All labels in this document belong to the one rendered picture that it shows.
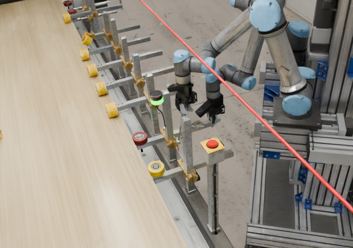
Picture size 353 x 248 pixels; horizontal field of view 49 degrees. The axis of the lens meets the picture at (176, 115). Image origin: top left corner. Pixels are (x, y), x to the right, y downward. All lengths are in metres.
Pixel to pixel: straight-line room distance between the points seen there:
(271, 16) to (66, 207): 1.16
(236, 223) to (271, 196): 0.31
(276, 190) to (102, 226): 1.38
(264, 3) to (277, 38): 0.16
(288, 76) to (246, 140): 1.75
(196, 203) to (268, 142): 0.48
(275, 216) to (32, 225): 1.46
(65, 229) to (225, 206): 1.43
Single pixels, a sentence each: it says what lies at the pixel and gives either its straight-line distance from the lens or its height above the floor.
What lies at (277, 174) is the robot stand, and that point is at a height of 0.21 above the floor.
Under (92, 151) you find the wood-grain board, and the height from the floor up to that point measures 0.90.
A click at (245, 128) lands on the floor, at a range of 3.48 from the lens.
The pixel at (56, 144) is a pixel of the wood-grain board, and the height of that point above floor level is 0.90.
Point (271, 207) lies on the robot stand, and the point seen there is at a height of 0.21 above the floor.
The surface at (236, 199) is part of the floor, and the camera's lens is 2.89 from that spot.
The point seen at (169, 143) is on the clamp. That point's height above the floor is 0.86.
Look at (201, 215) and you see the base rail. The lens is 1.90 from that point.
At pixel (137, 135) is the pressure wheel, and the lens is 2.04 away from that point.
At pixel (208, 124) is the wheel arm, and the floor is 0.85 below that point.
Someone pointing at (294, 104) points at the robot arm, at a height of 1.21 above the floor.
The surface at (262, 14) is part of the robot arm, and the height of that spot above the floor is 1.60.
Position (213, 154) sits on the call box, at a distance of 1.45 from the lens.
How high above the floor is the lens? 2.20
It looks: 37 degrees down
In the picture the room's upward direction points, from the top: 5 degrees counter-clockwise
